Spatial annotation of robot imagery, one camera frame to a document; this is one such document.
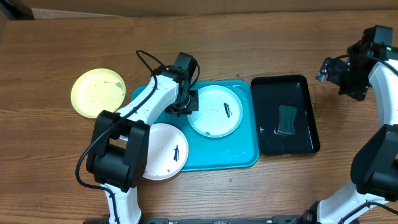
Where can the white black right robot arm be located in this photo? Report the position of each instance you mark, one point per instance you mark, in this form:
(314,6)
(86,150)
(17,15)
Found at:
(374,168)

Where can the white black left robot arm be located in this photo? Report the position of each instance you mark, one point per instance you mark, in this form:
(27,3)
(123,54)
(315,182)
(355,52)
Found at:
(116,159)

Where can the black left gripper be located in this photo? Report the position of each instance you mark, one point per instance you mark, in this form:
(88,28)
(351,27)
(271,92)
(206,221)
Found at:
(194,104)

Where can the pink white plate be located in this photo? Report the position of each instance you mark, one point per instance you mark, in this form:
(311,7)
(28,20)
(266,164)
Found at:
(167,153)

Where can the yellow plate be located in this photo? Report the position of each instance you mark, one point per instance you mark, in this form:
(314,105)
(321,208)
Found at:
(97,90)

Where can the black rectangular tray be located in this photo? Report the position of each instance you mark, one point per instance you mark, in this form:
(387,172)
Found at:
(268,93)

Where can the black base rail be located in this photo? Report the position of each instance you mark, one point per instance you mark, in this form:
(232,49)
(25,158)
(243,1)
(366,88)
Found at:
(284,219)

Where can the brown cardboard backdrop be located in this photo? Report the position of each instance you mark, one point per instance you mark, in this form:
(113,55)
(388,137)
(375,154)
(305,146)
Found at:
(204,7)

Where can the teal plastic tray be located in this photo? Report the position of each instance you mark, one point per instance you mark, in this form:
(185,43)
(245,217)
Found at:
(237,149)

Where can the green sponge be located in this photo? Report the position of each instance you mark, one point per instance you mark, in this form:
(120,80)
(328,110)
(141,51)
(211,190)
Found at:
(287,116)

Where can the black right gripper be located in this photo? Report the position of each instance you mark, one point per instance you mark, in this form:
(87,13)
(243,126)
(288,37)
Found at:
(358,93)

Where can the light blue plate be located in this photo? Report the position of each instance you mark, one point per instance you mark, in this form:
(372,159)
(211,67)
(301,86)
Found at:
(219,113)

